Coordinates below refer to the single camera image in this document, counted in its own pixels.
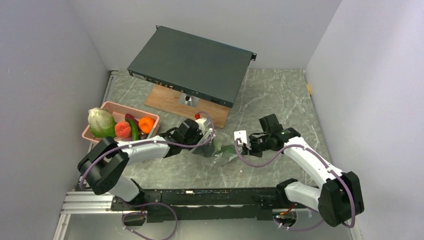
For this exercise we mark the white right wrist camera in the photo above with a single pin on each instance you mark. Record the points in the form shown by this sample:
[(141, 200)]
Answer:
[(241, 138)]

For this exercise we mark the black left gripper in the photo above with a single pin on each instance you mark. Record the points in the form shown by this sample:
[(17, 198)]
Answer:
[(207, 150)]

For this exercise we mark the clear zip top bag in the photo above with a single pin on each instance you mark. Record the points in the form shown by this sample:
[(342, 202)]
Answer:
[(217, 162)]

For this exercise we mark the pink plastic basket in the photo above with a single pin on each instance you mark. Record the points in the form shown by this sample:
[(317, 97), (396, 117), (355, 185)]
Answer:
[(118, 111)]

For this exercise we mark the green fake chili pepper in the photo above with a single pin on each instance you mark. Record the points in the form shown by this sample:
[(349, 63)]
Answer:
[(134, 129)]

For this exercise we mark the green fake vegetable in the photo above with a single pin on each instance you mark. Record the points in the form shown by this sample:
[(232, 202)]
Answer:
[(223, 150)]

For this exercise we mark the aluminium frame rail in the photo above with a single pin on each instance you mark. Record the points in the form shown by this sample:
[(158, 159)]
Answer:
[(80, 203)]

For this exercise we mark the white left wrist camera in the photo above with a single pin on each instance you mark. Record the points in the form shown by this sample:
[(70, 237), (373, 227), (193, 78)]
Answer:
[(204, 123)]

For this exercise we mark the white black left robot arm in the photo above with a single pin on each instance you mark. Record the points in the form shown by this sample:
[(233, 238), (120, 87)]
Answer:
[(102, 168)]

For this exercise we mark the red peach fake fruit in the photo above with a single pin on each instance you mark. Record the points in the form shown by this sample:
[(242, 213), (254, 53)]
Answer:
[(123, 129)]

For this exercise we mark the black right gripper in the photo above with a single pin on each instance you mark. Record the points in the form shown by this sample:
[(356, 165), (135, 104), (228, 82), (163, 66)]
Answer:
[(251, 151)]

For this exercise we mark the dark rack network switch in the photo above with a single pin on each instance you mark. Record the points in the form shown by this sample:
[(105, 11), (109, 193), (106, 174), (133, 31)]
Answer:
[(193, 65)]

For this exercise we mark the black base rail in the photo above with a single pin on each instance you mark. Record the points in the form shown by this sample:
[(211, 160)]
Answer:
[(159, 205)]

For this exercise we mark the orange fake fruit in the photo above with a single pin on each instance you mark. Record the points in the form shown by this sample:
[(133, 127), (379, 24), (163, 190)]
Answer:
[(146, 124)]

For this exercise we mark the dark red fake fruit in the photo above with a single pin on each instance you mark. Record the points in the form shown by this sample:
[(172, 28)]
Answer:
[(131, 117)]

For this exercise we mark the white fake food pieces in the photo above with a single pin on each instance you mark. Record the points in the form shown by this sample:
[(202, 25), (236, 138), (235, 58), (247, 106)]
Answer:
[(101, 122)]

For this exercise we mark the wooden board stand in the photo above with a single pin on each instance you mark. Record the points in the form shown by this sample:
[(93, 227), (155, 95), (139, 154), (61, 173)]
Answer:
[(172, 101)]

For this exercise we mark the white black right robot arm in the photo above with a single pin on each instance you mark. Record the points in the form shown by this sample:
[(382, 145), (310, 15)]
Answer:
[(337, 196)]

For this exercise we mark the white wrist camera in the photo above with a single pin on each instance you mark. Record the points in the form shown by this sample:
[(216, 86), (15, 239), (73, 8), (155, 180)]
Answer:
[(204, 123), (241, 138)]

